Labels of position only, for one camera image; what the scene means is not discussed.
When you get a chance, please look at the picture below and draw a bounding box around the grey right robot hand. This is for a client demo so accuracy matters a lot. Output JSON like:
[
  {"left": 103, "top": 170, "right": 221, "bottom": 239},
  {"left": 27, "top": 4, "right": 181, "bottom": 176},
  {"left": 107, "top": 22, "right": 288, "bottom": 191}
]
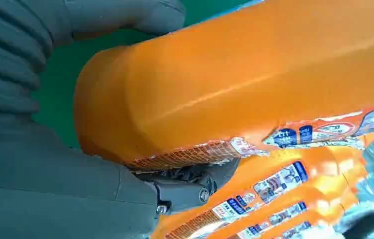
[{"left": 0, "top": 0, "right": 240, "bottom": 239}]

